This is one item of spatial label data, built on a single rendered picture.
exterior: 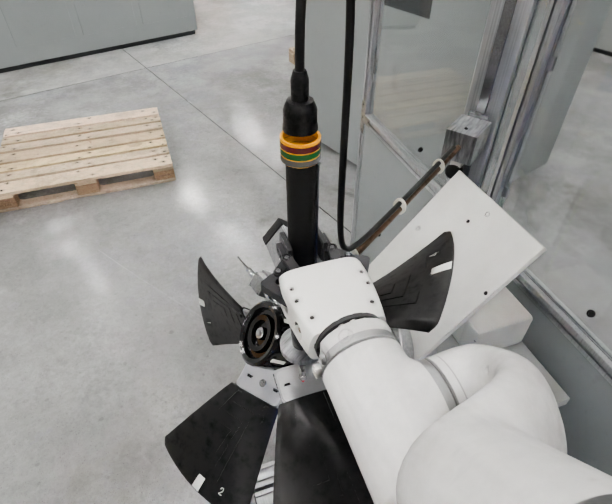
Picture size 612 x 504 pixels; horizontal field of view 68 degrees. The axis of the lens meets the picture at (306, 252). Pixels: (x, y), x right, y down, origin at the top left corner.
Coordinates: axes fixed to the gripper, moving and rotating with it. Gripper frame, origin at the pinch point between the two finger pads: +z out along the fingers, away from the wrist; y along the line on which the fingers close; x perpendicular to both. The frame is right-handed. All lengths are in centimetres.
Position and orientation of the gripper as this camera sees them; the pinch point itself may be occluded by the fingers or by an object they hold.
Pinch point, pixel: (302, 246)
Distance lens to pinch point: 57.7
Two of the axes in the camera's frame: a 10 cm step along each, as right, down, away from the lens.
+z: -3.2, -6.4, 6.9
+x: 0.0, -7.4, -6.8
